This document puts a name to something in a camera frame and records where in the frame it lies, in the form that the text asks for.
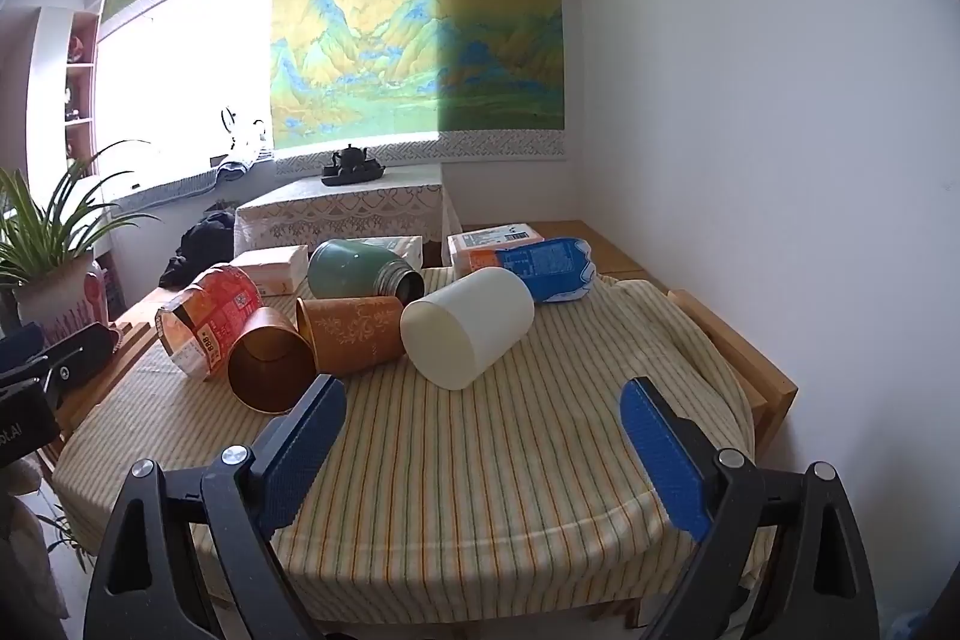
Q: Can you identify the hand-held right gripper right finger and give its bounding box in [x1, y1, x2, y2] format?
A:
[619, 376, 878, 640]

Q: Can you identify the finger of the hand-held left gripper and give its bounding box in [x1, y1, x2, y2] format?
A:
[0, 323, 46, 380]
[30, 321, 121, 395]

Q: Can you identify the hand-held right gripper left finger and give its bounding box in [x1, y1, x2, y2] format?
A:
[82, 376, 348, 640]

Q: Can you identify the white cup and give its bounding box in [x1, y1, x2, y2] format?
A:
[400, 266, 536, 392]

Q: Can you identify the orange patterned cup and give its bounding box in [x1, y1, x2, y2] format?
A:
[295, 295, 408, 378]

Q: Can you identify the red instant noodle cup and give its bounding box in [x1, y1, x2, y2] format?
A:
[154, 263, 265, 378]

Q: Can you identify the red white packet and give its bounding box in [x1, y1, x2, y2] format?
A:
[82, 269, 121, 327]

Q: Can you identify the potted green plant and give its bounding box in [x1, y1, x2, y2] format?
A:
[0, 140, 162, 341]

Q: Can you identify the wooden table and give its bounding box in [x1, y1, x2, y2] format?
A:
[45, 220, 800, 640]

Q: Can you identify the black bag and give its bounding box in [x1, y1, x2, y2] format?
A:
[159, 211, 237, 290]

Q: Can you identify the striped tablecloth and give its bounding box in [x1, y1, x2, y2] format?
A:
[52, 265, 755, 626]

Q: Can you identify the green metal thermos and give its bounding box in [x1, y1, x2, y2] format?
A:
[307, 239, 426, 302]

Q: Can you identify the beige tissue pack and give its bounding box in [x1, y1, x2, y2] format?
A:
[234, 245, 310, 298]

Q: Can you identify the blue snack packet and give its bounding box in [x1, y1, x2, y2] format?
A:
[495, 237, 597, 304]

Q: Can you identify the white box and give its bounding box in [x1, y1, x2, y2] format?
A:
[375, 233, 425, 270]

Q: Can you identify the lace covered side table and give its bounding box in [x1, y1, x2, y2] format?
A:
[235, 164, 462, 259]

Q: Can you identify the blue white cloth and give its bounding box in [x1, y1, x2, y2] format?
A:
[214, 145, 275, 184]

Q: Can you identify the orange white tissue pack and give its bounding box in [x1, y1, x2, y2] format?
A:
[448, 222, 546, 277]

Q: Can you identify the black tea tray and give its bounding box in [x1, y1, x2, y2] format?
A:
[321, 164, 386, 187]

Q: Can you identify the landscape painting roller blind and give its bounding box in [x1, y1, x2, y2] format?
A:
[268, 0, 567, 180]

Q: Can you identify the white wall shelf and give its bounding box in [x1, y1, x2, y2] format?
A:
[30, 6, 102, 176]

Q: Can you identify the black wire ornament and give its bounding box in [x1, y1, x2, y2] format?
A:
[220, 104, 269, 155]

